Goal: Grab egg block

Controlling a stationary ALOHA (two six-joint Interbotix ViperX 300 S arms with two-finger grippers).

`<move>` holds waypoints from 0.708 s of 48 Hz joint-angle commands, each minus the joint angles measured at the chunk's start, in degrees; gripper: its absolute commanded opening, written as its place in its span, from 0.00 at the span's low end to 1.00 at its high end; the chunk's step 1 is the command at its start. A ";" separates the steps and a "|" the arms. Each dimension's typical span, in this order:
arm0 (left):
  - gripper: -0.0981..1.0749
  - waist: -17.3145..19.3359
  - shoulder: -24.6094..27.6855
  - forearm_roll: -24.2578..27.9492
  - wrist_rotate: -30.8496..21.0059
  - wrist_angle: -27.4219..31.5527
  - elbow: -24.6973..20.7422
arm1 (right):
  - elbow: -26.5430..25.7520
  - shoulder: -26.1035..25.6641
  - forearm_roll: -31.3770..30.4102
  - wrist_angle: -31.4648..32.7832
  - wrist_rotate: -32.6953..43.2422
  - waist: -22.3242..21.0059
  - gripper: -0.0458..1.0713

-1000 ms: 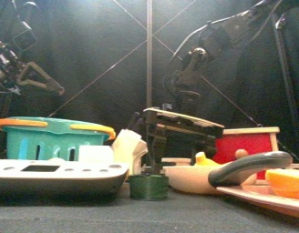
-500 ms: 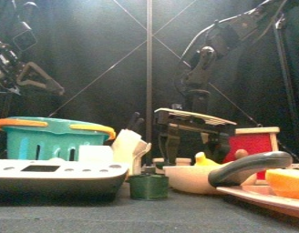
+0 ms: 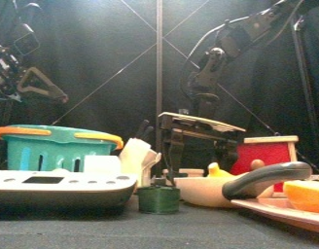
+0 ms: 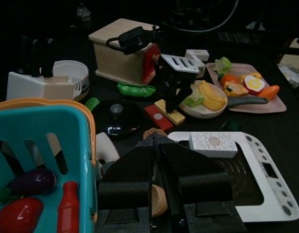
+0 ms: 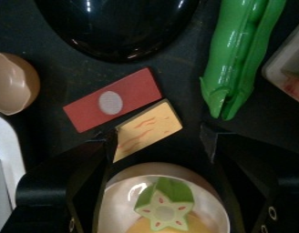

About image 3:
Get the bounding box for white toy kitchen scale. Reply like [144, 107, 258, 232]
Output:
[0, 168, 139, 209]

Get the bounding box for white cube block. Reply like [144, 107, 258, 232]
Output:
[83, 155, 123, 175]

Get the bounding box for thin diagonal brace wire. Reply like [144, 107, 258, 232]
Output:
[117, 0, 319, 175]
[50, 0, 211, 126]

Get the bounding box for black slanted frame pole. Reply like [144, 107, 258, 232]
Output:
[284, 13, 319, 163]

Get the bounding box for black knife handle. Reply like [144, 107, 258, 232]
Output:
[144, 125, 156, 143]
[136, 119, 151, 140]

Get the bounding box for yellow white egg block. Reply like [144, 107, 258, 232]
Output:
[207, 161, 238, 178]

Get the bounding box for wooden cutting board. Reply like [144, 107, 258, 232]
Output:
[230, 196, 319, 235]

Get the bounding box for teal basket orange handles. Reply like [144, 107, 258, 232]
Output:
[0, 124, 124, 173]

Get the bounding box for round wooden knob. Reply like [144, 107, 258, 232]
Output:
[250, 158, 266, 172]

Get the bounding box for white pan black handle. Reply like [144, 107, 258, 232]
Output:
[171, 160, 314, 209]

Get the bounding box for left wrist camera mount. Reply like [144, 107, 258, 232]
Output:
[12, 22, 42, 56]

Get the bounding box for small dark green block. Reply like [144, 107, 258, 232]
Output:
[136, 177, 181, 215]

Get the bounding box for red box wooden frame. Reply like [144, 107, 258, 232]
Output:
[228, 134, 299, 194]

